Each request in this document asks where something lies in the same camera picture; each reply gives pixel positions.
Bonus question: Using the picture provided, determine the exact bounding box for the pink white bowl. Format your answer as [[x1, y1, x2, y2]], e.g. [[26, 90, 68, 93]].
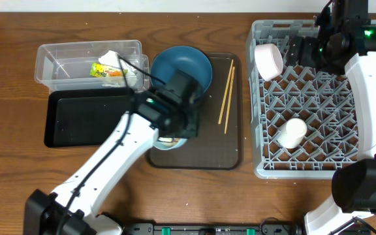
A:
[[254, 44, 283, 81]]

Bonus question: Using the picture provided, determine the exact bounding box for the grey dishwasher rack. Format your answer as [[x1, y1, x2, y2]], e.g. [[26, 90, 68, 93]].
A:
[[246, 20, 358, 180]]

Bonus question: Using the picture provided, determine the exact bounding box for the blue plate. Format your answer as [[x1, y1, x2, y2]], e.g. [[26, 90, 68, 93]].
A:
[[150, 46, 213, 99]]

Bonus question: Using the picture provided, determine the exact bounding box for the white plastic cup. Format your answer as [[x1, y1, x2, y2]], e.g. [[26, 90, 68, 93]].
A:
[[277, 118, 307, 149]]

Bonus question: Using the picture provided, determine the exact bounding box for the white tissue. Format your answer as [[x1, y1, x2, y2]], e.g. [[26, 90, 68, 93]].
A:
[[99, 50, 138, 87]]

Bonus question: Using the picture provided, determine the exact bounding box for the light blue bowl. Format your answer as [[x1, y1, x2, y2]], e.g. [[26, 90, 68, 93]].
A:
[[153, 137, 187, 151]]

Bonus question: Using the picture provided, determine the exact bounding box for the yellow green snack wrapper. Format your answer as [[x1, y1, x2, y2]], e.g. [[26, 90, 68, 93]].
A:
[[89, 63, 127, 78]]

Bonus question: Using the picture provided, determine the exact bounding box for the brown serving tray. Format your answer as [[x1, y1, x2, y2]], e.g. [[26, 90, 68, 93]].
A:
[[147, 52, 243, 170]]

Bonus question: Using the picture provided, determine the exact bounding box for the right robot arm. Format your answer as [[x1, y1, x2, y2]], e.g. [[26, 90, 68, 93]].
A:
[[287, 0, 376, 234]]

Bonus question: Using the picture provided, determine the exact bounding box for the clear plastic bin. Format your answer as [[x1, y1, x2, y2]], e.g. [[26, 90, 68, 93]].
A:
[[35, 40, 150, 92]]

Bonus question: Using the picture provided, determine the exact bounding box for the right wooden chopstick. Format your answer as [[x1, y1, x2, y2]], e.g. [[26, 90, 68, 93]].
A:
[[225, 67, 236, 134]]

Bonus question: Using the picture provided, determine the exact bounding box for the wooden chopstick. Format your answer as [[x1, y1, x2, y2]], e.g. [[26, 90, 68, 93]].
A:
[[225, 67, 236, 134], [218, 59, 234, 125]]

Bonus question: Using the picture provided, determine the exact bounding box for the left wooden chopstick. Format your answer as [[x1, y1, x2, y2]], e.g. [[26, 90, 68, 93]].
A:
[[218, 59, 234, 125]]

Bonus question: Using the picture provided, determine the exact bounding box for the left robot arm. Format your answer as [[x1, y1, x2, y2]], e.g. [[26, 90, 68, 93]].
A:
[[23, 70, 204, 234]]

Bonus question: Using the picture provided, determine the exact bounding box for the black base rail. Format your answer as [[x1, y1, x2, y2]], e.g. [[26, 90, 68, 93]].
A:
[[123, 220, 305, 235]]

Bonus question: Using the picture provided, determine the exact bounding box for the black plastic tray bin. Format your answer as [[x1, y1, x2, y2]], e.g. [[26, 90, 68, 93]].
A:
[[44, 87, 134, 148]]

